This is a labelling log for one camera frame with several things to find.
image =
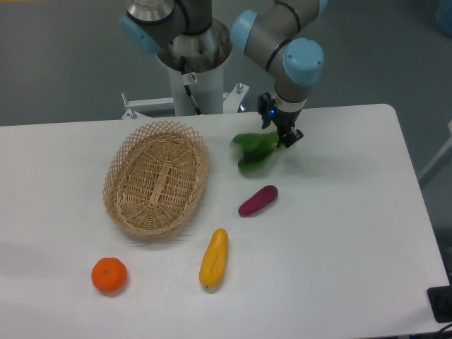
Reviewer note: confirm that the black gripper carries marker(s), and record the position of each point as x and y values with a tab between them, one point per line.
285	122

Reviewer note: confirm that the green bok choy vegetable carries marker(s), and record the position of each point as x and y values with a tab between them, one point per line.
256	152

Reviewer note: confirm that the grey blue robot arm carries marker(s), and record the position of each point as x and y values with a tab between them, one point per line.
193	46

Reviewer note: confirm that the purple sweet potato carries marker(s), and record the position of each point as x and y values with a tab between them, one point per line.
259	201

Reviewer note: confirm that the woven wicker basket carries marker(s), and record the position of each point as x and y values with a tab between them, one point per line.
156	179

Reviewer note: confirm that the white table leg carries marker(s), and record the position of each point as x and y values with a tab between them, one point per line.
439	160

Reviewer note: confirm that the orange tangerine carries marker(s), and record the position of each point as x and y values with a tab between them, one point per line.
109	275

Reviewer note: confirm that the black device at table edge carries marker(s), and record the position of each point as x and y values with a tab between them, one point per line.
440	302

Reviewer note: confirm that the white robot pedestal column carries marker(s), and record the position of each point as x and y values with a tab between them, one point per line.
206	88

